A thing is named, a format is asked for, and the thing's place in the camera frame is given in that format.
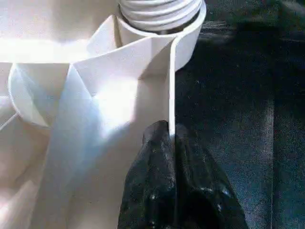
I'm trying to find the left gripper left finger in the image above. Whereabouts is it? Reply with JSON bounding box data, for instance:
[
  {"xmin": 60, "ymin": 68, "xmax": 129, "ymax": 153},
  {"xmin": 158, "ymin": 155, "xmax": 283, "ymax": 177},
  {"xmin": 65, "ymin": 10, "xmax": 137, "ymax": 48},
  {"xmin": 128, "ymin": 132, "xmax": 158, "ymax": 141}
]
[{"xmin": 117, "ymin": 120, "xmax": 176, "ymax": 229}]

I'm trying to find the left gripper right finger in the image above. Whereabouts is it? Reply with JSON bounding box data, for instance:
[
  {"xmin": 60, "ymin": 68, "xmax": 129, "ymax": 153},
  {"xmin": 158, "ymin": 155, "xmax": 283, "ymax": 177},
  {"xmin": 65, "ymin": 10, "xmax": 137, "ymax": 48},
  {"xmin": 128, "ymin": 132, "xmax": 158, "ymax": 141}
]
[{"xmin": 172, "ymin": 125, "xmax": 249, "ymax": 229}]

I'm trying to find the white plastic table top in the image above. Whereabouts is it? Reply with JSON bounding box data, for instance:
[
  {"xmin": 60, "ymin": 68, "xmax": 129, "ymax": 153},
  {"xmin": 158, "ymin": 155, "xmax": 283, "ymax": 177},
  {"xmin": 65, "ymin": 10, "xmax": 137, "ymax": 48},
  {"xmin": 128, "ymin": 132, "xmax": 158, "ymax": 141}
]
[{"xmin": 0, "ymin": 0, "xmax": 208, "ymax": 229}]

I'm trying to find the white plastic table leg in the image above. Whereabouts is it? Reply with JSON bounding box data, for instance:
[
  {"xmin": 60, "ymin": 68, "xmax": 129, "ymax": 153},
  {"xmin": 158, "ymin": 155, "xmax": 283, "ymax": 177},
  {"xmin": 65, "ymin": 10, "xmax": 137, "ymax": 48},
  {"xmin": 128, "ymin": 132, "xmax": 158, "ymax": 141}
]
[{"xmin": 117, "ymin": 0, "xmax": 203, "ymax": 34}]

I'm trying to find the black work mat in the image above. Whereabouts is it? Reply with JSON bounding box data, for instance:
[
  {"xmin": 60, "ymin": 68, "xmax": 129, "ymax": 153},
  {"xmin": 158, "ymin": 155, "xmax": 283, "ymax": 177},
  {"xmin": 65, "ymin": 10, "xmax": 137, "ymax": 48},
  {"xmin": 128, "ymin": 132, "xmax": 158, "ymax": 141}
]
[{"xmin": 169, "ymin": 0, "xmax": 305, "ymax": 229}]

